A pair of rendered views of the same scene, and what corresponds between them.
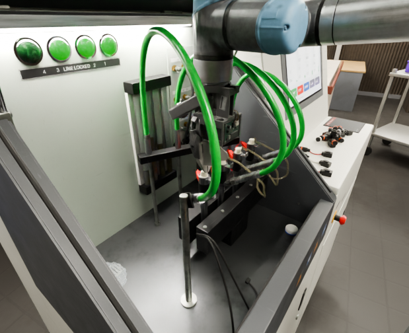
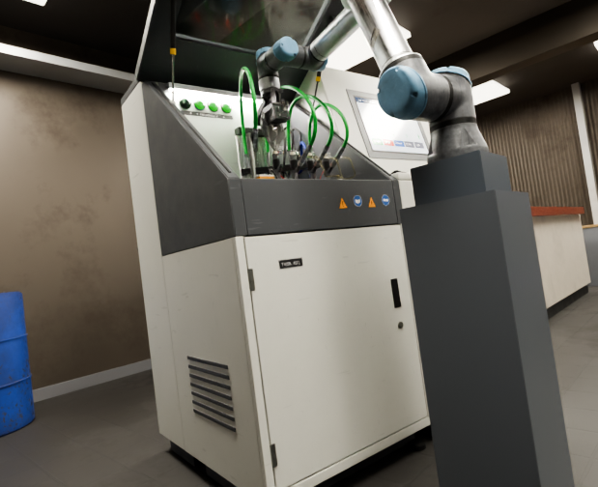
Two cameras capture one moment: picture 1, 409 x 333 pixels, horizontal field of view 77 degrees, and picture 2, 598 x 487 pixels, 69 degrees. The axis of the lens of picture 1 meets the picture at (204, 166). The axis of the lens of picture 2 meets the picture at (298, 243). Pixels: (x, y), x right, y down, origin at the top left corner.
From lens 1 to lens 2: 131 cm
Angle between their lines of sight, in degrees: 36
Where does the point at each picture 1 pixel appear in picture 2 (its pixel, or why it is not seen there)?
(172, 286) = not seen: hidden behind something
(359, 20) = (321, 40)
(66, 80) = (200, 120)
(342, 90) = not seen: outside the picture
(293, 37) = (286, 48)
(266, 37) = (276, 52)
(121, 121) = (232, 154)
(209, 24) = (260, 62)
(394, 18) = (327, 32)
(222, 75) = (270, 83)
